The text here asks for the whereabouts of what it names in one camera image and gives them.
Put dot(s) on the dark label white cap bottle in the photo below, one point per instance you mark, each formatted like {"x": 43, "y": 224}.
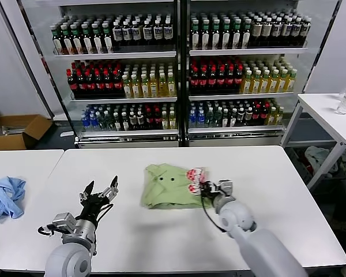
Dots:
{"x": 285, "y": 31}
{"x": 304, "y": 31}
{"x": 136, "y": 33}
{"x": 127, "y": 34}
{"x": 147, "y": 33}
{"x": 295, "y": 31}
{"x": 276, "y": 31}
{"x": 167, "y": 33}
{"x": 158, "y": 33}
{"x": 117, "y": 34}

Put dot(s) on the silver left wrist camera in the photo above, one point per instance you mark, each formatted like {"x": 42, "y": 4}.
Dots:
{"x": 63, "y": 220}

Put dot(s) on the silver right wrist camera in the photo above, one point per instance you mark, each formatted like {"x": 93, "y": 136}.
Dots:
{"x": 226, "y": 187}

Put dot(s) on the open cardboard box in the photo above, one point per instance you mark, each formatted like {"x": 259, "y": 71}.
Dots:
{"x": 14, "y": 141}

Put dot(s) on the beige label bottle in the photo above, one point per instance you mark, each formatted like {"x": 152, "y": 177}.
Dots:
{"x": 266, "y": 31}
{"x": 257, "y": 31}

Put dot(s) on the grey clothes heap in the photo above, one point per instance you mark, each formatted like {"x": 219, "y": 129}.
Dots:
{"x": 317, "y": 157}

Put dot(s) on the crumpled light blue shirt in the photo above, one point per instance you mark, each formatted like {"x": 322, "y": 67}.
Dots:
{"x": 5, "y": 199}

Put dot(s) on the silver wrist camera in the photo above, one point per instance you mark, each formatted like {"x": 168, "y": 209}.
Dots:
{"x": 63, "y": 220}
{"x": 226, "y": 187}

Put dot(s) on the small clear green bottle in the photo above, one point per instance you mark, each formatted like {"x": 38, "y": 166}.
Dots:
{"x": 109, "y": 121}
{"x": 217, "y": 118}
{"x": 102, "y": 121}
{"x": 209, "y": 118}

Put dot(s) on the small red cap cola bottle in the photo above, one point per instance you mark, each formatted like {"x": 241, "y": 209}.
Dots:
{"x": 256, "y": 116}
{"x": 148, "y": 120}
{"x": 264, "y": 115}
{"x": 157, "y": 119}

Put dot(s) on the white side table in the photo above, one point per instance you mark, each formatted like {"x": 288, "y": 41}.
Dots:
{"x": 323, "y": 109}

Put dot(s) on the beverage display cabinet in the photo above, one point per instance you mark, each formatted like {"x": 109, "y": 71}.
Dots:
{"x": 118, "y": 8}
{"x": 248, "y": 7}

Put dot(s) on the small dark white label bottle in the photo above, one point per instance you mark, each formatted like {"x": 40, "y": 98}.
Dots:
{"x": 132, "y": 121}
{"x": 124, "y": 121}
{"x": 140, "y": 120}
{"x": 240, "y": 117}
{"x": 117, "y": 121}
{"x": 248, "y": 117}
{"x": 233, "y": 117}
{"x": 225, "y": 117}

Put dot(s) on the white flat floor object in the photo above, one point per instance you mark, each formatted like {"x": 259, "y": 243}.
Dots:
{"x": 67, "y": 134}

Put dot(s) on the metal rods bundle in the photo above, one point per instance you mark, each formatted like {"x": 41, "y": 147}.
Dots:
{"x": 15, "y": 130}

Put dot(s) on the white metal shelf board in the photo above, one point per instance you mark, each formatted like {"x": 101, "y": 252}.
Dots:
{"x": 236, "y": 130}
{"x": 115, "y": 55}
{"x": 127, "y": 134}
{"x": 242, "y": 96}
{"x": 124, "y": 100}
{"x": 248, "y": 52}

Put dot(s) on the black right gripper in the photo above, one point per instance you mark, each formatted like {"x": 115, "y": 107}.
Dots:
{"x": 210, "y": 190}

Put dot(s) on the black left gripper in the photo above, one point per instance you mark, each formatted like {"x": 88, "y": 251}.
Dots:
{"x": 93, "y": 207}

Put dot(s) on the small blue drink bottle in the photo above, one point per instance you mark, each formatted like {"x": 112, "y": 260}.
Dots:
{"x": 93, "y": 121}
{"x": 85, "y": 121}
{"x": 201, "y": 118}
{"x": 192, "y": 118}

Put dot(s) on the light green t-shirt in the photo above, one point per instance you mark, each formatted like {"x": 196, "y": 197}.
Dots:
{"x": 167, "y": 193}

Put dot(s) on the green cap tea bottle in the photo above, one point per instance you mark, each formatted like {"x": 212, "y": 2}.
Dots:
{"x": 67, "y": 41}
{"x": 77, "y": 40}
{"x": 194, "y": 35}
{"x": 108, "y": 39}
{"x": 57, "y": 41}
{"x": 225, "y": 34}
{"x": 246, "y": 34}
{"x": 87, "y": 39}
{"x": 215, "y": 34}
{"x": 97, "y": 39}
{"x": 236, "y": 34}
{"x": 204, "y": 35}

